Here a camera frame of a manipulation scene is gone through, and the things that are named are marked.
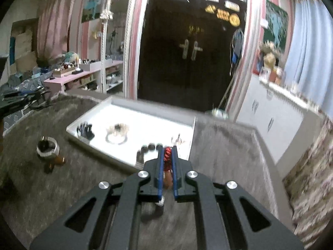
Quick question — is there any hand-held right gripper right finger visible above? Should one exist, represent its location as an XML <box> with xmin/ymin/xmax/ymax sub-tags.
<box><xmin>172</xmin><ymin>145</ymin><xmax>305</xmax><ymax>250</ymax></box>

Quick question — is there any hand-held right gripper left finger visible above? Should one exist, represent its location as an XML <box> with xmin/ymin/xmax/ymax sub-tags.
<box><xmin>29</xmin><ymin>146</ymin><xmax>167</xmax><ymax>250</ymax></box>

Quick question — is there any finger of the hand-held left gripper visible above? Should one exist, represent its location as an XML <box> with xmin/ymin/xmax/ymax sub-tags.
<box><xmin>0</xmin><ymin>87</ymin><xmax>51</xmax><ymax>115</ymax></box>

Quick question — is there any orange pendant with red knot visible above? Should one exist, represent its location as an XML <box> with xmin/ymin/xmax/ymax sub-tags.
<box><xmin>156</xmin><ymin>146</ymin><xmax>174</xmax><ymax>207</ymax></box>

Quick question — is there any dark wooden bead bracelet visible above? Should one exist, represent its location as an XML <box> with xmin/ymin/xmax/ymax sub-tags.
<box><xmin>135</xmin><ymin>143</ymin><xmax>164</xmax><ymax>163</ymax></box>

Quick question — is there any red cord bracelet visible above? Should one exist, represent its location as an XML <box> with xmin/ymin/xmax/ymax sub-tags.
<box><xmin>170</xmin><ymin>133</ymin><xmax>186</xmax><ymax>145</ymax></box>

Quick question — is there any white tray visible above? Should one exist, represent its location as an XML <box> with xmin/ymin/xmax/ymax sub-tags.
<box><xmin>66</xmin><ymin>96</ymin><xmax>196</xmax><ymax>174</ymax></box>

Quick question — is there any white bead bracelet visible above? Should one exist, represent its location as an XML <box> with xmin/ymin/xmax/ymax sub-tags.
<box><xmin>105</xmin><ymin>131</ymin><xmax>128</xmax><ymax>145</ymax></box>

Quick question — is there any blue patterned cloth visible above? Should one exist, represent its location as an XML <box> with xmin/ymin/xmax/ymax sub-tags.
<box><xmin>0</xmin><ymin>77</ymin><xmax>45</xmax><ymax>131</ymax></box>

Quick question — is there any cardboard box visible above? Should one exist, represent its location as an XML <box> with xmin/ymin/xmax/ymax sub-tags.
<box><xmin>9</xmin><ymin>29</ymin><xmax>38</xmax><ymax>75</ymax></box>

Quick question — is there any dark round ornament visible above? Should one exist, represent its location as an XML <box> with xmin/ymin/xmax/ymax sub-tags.
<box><xmin>37</xmin><ymin>136</ymin><xmax>51</xmax><ymax>151</ymax></box>

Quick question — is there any pink shelf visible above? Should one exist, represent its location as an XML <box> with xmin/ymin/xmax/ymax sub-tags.
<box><xmin>44</xmin><ymin>60</ymin><xmax>124</xmax><ymax>94</ymax></box>

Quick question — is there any plush toy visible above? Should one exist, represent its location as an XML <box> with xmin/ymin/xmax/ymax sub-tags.
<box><xmin>62</xmin><ymin>51</ymin><xmax>79</xmax><ymax>63</ymax></box>

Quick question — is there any small brown ornament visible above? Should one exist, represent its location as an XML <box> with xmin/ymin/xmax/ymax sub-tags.
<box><xmin>44</xmin><ymin>156</ymin><xmax>65</xmax><ymax>174</ymax></box>

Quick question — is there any broom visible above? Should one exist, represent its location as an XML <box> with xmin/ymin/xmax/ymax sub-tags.
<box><xmin>208</xmin><ymin>77</ymin><xmax>235</xmax><ymax>120</ymax></box>

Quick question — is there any white storage box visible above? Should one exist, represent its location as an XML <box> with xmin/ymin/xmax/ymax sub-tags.
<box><xmin>79</xmin><ymin>60</ymin><xmax>101</xmax><ymax>71</ymax></box>

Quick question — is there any dark double door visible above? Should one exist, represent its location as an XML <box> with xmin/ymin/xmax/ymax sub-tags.
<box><xmin>137</xmin><ymin>0</ymin><xmax>247</xmax><ymax>110</ymax></box>

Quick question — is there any pink curtain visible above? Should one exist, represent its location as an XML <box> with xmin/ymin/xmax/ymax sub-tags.
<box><xmin>38</xmin><ymin>0</ymin><xmax>86</xmax><ymax>60</ymax></box>

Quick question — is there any white framed standing mirror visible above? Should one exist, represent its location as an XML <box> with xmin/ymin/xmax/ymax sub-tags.
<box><xmin>101</xmin><ymin>0</ymin><xmax>138</xmax><ymax>97</ymax></box>

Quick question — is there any white cabinet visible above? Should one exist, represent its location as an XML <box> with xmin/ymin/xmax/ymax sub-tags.
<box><xmin>235</xmin><ymin>79</ymin><xmax>319</xmax><ymax>164</ymax></box>

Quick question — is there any hanging blue bag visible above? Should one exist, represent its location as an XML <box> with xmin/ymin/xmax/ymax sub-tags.
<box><xmin>229</xmin><ymin>29</ymin><xmax>245</xmax><ymax>73</ymax></box>

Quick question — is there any white box with picture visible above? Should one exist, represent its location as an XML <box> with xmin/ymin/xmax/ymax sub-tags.
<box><xmin>259</xmin><ymin>66</ymin><xmax>271</xmax><ymax>80</ymax></box>

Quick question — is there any floral cloth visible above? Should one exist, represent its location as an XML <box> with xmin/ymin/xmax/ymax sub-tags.
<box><xmin>282</xmin><ymin>120</ymin><xmax>333</xmax><ymax>248</ymax></box>

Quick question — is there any beige hat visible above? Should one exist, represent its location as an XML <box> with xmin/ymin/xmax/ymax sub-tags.
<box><xmin>263</xmin><ymin>52</ymin><xmax>276</xmax><ymax>69</ymax></box>

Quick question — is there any blue curtain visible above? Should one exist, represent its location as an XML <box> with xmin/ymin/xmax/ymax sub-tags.
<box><xmin>282</xmin><ymin>0</ymin><xmax>333</xmax><ymax>115</ymax></box>

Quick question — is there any silver door handle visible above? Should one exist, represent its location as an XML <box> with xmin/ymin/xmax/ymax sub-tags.
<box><xmin>191</xmin><ymin>41</ymin><xmax>203</xmax><ymax>60</ymax></box>
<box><xmin>179</xmin><ymin>40</ymin><xmax>190</xmax><ymax>60</ymax></box>

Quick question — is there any wall poster with figures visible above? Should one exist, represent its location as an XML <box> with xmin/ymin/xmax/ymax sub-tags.
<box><xmin>81</xmin><ymin>0</ymin><xmax>107</xmax><ymax>23</ymax></box>

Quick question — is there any teal wall poster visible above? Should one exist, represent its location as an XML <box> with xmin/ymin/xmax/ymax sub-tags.
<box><xmin>263</xmin><ymin>0</ymin><xmax>289</xmax><ymax>53</ymax></box>

